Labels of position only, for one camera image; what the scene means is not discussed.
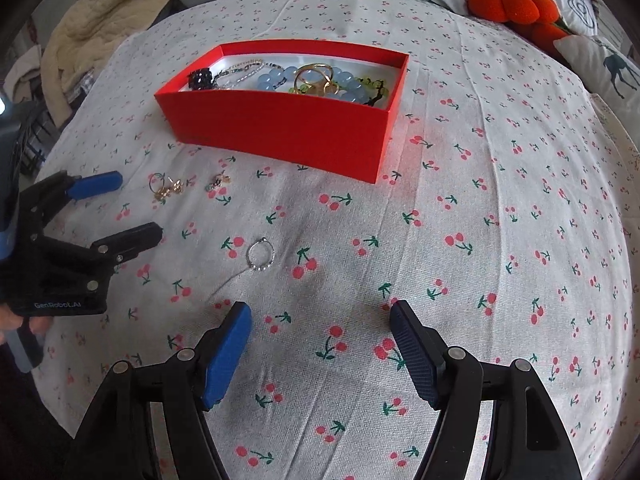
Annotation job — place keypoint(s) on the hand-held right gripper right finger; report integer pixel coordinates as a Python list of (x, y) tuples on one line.
[(417, 355)]

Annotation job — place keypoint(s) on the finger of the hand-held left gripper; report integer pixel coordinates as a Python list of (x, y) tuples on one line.
[(97, 183), (130, 237)]

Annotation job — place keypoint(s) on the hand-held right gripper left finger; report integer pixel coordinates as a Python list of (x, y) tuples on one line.
[(225, 355)]

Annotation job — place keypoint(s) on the small gold earring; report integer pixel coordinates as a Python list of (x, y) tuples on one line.
[(219, 182)]

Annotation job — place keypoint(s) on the red cardboard box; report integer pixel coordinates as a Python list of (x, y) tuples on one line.
[(280, 120)]

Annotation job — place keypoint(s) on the large gold rings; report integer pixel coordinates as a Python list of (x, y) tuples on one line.
[(312, 80)]

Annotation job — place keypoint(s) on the person's left hand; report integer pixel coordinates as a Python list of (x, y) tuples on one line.
[(37, 326)]

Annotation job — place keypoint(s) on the plaid cloth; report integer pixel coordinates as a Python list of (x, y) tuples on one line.
[(80, 80)]

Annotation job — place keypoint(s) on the cherry print tablecloth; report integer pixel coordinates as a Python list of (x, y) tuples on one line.
[(400, 240)]

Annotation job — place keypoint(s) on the beige quilted blanket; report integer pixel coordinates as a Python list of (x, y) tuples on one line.
[(110, 25)]

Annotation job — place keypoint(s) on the deer print pillow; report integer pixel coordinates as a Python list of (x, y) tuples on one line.
[(605, 67)]

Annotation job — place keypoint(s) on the orange pumpkin plush toy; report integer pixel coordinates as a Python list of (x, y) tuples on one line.
[(510, 7)]

